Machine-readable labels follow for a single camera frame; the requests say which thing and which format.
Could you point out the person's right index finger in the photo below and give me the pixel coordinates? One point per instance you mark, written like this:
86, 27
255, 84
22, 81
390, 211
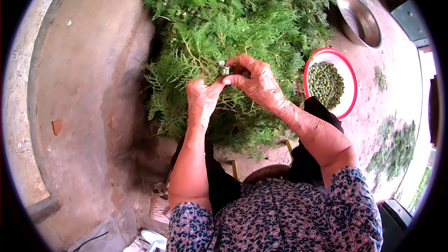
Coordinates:
245, 60

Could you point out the cardboard box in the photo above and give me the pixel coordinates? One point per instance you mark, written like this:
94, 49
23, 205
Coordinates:
159, 206

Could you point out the person's right hand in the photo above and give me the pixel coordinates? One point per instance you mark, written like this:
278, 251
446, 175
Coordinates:
260, 84

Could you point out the wooden stool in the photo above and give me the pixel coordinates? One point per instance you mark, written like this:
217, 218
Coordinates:
267, 172

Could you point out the person's left hand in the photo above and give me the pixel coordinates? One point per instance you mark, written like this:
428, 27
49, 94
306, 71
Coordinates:
200, 103

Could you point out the red-rimmed white enamel plate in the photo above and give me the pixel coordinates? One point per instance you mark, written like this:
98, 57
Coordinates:
346, 73

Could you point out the dark green door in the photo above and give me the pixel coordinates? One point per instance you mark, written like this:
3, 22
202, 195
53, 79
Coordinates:
410, 21

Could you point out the person's right thumb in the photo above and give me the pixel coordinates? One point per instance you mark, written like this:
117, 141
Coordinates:
233, 80

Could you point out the red brick shard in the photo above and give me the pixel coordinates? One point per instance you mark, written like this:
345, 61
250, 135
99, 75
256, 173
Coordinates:
56, 127

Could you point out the pile of green cypress branches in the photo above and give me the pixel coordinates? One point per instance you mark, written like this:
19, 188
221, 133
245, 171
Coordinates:
245, 17

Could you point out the steel basin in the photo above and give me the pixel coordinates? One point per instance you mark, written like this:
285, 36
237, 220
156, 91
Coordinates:
360, 21

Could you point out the small green seed cone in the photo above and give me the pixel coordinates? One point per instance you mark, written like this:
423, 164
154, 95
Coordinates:
224, 70

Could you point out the black box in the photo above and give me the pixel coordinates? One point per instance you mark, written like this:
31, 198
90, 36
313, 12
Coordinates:
393, 217

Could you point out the heap of stripped cypress sprigs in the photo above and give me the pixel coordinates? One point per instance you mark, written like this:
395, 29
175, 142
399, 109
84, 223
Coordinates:
397, 150

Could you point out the white plastic object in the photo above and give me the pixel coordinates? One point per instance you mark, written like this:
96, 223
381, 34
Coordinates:
154, 237

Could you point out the person's legs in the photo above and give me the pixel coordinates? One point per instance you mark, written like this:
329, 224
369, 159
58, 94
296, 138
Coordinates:
220, 185

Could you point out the person's body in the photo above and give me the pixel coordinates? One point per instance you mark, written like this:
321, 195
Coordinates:
273, 217

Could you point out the green cypress twig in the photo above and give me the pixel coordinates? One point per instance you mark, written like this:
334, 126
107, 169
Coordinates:
185, 68

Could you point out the person's left fingers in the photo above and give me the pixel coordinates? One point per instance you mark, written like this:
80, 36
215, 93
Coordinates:
197, 84

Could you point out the person's left thumb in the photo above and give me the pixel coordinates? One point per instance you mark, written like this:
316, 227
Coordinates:
217, 86

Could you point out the heap of green seeds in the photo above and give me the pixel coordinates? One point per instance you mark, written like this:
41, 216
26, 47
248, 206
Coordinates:
325, 84

